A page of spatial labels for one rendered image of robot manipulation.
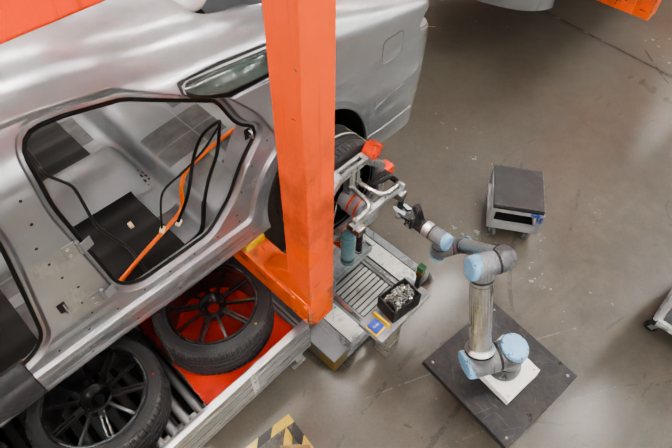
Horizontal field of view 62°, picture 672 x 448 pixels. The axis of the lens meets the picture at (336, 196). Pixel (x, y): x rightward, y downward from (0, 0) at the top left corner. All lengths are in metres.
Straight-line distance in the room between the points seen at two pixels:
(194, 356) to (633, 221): 3.27
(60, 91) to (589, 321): 3.30
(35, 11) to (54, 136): 2.73
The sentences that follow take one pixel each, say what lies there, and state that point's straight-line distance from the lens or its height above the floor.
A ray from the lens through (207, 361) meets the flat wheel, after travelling 3.09.
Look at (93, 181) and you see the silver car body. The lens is 3.36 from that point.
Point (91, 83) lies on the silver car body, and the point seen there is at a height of 1.96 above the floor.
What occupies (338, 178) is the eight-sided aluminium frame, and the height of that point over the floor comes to 1.12.
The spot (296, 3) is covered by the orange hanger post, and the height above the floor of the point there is 2.41.
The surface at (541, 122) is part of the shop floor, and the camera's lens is 5.20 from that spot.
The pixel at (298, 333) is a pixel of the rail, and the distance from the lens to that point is 3.18.
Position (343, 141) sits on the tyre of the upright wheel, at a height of 1.17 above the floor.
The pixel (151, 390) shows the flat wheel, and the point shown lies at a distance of 3.05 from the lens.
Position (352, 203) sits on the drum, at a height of 0.90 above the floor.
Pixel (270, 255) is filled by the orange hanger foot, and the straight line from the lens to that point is 3.11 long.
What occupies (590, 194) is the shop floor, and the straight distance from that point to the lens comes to 4.73.
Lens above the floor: 3.23
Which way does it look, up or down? 49 degrees down
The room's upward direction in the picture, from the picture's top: 1 degrees clockwise
